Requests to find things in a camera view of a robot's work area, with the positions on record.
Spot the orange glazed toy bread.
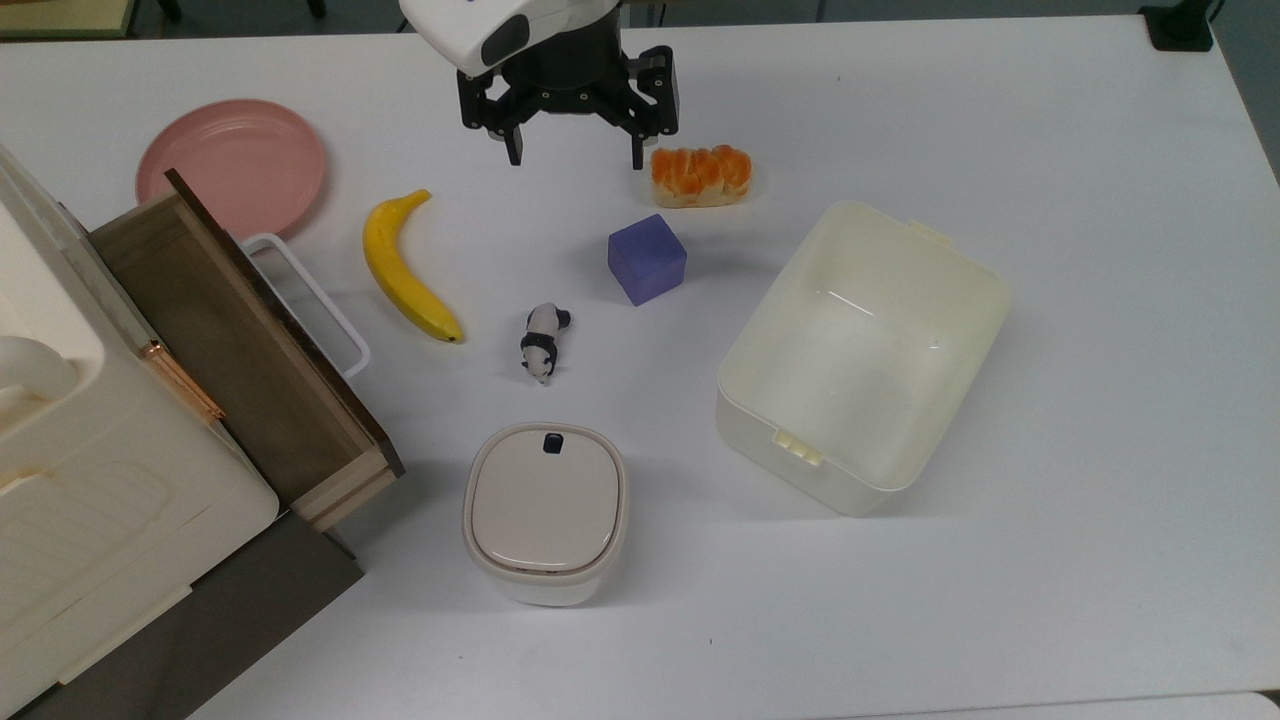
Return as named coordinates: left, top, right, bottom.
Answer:
left=650, top=145, right=754, bottom=209

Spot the pink plate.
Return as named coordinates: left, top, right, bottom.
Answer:
left=136, top=99, right=329, bottom=241

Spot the black table clamp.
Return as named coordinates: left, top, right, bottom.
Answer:
left=1140, top=0, right=1226, bottom=53

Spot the beige lidded trash can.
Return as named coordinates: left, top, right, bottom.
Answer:
left=461, top=422, right=630, bottom=608

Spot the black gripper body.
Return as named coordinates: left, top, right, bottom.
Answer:
left=457, top=45, right=682, bottom=141

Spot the cream storage box with handles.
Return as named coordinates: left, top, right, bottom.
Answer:
left=0, top=145, right=281, bottom=716

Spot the panda toy figure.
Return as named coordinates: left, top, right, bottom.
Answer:
left=519, top=303, right=573, bottom=386

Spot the white drawer handle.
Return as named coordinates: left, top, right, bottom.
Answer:
left=240, top=233, right=372, bottom=379

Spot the cream open plastic box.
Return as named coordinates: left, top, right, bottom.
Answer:
left=715, top=200, right=1013, bottom=519

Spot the open wooden drawer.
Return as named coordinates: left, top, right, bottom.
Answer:
left=88, top=168, right=406, bottom=533

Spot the yellow banana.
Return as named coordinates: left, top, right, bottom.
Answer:
left=362, top=189, right=465, bottom=345

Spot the dark wooden drawer cabinet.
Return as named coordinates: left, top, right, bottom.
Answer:
left=10, top=510, right=366, bottom=720

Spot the copper latch handle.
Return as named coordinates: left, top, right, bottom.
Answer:
left=140, top=340, right=226, bottom=423

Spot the purple cube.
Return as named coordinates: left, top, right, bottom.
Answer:
left=607, top=213, right=689, bottom=307

